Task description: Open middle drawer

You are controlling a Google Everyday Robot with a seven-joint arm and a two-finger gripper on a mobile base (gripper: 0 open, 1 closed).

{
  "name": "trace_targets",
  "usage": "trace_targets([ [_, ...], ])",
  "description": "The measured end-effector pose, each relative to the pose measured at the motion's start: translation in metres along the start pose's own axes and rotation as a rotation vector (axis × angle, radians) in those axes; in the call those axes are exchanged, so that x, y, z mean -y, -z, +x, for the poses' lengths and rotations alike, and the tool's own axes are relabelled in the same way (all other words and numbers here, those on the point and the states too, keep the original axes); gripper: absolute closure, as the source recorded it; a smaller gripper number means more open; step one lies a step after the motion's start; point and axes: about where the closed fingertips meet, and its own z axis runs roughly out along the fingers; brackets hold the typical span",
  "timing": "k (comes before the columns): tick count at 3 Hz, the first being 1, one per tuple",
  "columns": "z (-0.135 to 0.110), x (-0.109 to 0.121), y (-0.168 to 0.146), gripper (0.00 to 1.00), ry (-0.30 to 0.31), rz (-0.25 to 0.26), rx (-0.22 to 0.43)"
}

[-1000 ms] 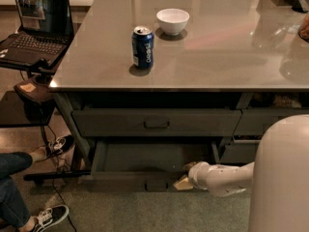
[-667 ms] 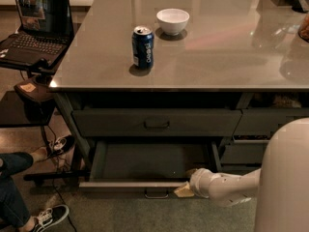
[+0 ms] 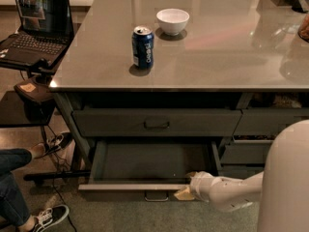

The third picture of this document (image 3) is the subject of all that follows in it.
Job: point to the brown object right edge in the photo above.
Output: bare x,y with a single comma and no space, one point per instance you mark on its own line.
303,30

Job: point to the black sneaker lower foot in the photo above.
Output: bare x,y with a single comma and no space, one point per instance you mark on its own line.
50,217

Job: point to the blue jeans upper leg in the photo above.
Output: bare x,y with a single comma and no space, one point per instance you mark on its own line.
12,159

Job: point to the white ceramic bowl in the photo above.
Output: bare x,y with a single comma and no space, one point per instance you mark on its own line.
172,21

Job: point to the blue jeans lower leg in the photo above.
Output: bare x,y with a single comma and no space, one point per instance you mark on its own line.
12,204

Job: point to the black sneaker upper foot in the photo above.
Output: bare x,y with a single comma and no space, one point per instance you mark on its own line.
58,142

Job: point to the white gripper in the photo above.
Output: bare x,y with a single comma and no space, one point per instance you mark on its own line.
200,185

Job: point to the blue jeans leg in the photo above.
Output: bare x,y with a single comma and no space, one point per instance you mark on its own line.
12,159
12,204

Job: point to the black device with note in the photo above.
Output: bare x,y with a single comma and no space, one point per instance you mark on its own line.
34,91

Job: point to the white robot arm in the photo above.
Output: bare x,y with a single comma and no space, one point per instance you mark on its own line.
281,189

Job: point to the black laptop stand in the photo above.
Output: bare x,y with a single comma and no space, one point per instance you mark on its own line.
17,113

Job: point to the grey drawer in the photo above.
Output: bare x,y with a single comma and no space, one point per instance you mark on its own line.
156,121
246,152
239,171
269,121
146,171

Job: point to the blue soda can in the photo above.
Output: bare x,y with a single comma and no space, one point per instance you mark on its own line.
142,47

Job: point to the black open laptop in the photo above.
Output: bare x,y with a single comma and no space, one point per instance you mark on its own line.
44,35

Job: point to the black sneaker foot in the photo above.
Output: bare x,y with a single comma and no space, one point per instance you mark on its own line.
58,142
50,217

